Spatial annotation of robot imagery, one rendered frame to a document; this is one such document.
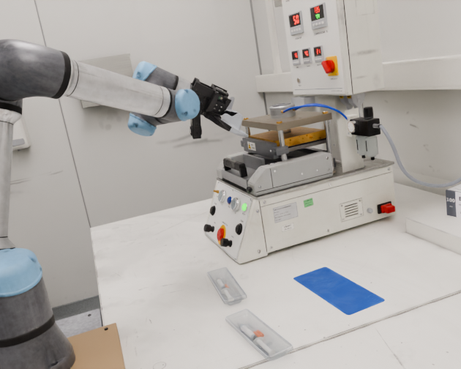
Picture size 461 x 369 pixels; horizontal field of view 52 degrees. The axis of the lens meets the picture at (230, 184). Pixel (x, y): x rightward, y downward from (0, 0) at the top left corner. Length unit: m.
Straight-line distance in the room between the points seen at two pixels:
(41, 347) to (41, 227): 1.97
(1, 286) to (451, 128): 1.37
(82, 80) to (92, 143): 1.80
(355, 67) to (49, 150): 1.87
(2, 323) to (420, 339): 0.74
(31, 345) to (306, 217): 0.80
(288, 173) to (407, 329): 0.55
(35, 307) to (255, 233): 0.64
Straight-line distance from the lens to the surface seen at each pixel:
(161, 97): 1.13
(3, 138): 1.07
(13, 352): 0.96
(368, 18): 1.46
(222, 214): 1.50
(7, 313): 0.93
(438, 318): 1.04
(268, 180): 1.31
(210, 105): 1.35
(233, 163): 1.41
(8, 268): 0.92
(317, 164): 1.38
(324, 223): 1.42
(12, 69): 0.98
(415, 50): 1.79
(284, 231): 1.36
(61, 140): 2.80
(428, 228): 1.37
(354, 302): 1.09
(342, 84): 1.42
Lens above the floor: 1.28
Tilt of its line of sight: 14 degrees down
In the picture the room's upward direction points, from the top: 9 degrees counter-clockwise
